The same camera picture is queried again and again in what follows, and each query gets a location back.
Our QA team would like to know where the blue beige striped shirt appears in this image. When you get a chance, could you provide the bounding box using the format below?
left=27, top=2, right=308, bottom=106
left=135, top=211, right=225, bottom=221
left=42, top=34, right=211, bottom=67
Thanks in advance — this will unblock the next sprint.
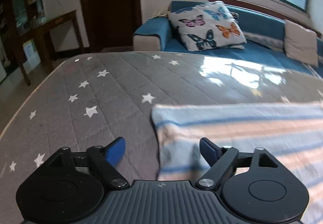
left=152, top=103, right=322, bottom=223

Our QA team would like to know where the grey star tablecloth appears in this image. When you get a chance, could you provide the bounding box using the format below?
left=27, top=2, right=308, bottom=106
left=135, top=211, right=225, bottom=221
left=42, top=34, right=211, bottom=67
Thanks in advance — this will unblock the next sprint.
left=1, top=52, right=322, bottom=223

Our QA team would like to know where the blue sofa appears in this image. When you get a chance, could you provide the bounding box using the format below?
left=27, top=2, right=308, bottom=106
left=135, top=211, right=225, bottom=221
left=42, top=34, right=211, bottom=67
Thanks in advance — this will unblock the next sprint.
left=133, top=1, right=322, bottom=76

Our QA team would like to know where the butterfly print pillow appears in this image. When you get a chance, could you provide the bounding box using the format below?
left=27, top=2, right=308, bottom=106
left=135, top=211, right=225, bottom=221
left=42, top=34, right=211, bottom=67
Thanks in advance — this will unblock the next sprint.
left=168, top=1, right=246, bottom=52

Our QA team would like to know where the beige cushion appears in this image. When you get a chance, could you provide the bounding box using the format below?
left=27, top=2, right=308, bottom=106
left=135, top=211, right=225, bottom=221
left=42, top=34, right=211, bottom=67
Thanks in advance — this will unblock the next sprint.
left=284, top=20, right=318, bottom=67

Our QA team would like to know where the dark wooden side table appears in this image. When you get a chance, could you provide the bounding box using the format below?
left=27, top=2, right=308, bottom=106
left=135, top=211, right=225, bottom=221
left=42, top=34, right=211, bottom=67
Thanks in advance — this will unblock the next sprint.
left=8, top=10, right=85, bottom=86

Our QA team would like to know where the dark wooden door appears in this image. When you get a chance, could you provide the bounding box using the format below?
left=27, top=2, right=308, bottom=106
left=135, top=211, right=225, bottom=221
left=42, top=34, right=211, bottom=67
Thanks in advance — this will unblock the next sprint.
left=81, top=0, right=142, bottom=52

